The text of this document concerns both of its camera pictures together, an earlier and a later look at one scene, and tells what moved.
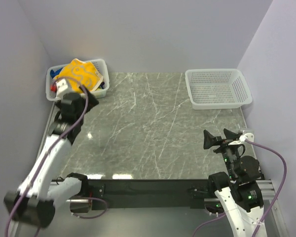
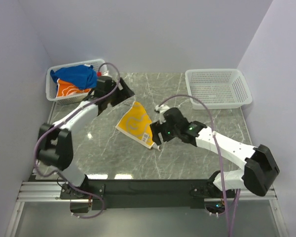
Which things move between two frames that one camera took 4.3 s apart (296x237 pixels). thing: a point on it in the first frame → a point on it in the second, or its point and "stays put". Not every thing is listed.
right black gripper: [208, 139] → [155, 128]
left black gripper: [92, 102] → [124, 94]
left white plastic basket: [101, 68] stays put
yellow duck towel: [78, 72] → [136, 124]
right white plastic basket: [216, 89] stays put
